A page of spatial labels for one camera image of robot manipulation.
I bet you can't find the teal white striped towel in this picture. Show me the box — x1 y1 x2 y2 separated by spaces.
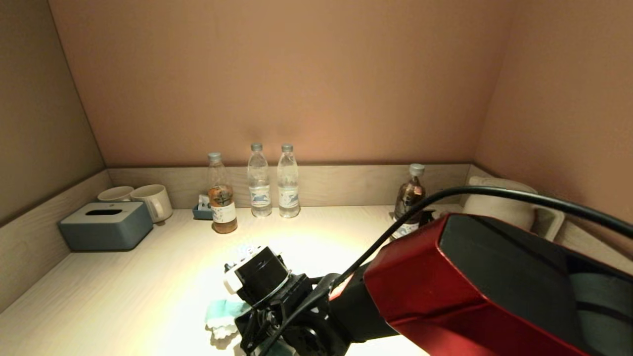
205 299 260 356

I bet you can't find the bottle with amber liquid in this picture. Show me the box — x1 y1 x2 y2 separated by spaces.
206 152 238 234

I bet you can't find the clear water bottle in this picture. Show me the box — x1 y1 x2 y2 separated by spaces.
247 142 272 218
276 143 301 219

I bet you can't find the white ceramic mug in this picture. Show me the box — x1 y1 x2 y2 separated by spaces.
97 186 135 203
131 184 173 224

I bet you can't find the bottle with dark liquid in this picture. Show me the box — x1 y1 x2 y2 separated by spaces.
391 163 427 241

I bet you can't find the blue-grey tissue box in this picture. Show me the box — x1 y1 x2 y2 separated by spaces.
58 202 154 252

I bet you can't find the beige electric kettle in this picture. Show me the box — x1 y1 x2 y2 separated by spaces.
462 176 567 243

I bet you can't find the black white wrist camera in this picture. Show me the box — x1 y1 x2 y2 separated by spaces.
223 245 291 306

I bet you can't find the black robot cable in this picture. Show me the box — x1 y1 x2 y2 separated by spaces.
247 185 633 356

